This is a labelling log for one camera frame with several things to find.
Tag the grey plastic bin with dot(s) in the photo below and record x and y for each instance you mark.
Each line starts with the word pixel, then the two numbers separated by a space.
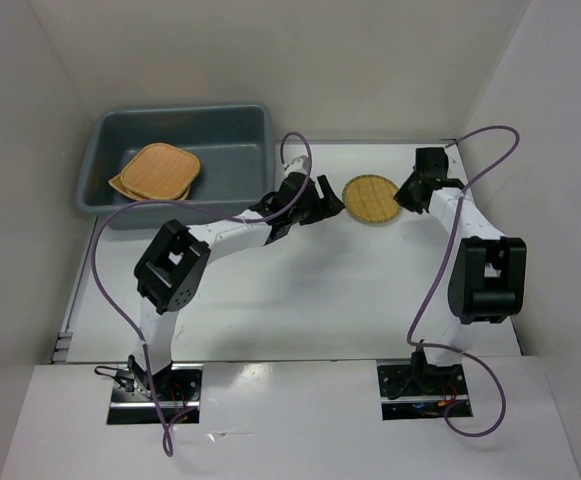
pixel 234 143

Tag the round orange woven tray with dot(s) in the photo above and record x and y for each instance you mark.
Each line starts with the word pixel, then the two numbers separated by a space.
pixel 138 197

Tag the round yellow-green woven tray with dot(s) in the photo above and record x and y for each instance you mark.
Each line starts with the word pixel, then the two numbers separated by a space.
pixel 370 199

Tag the triangular orange woven tray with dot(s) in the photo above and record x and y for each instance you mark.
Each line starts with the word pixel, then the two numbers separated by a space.
pixel 117 184

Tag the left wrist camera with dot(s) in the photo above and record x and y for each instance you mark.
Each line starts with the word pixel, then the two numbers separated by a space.
pixel 299 165

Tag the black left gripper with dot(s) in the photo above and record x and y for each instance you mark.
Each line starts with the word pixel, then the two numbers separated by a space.
pixel 325 207

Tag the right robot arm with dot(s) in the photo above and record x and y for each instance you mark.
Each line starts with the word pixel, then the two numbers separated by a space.
pixel 487 277

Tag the rounded tan woven tray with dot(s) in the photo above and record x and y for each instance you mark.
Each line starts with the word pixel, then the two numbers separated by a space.
pixel 161 171

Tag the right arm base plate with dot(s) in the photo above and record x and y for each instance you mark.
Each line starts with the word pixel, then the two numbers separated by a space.
pixel 403 396

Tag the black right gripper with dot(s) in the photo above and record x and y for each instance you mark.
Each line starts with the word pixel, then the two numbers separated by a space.
pixel 402 195

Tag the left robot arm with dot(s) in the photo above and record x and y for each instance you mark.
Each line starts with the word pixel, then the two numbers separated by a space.
pixel 170 270

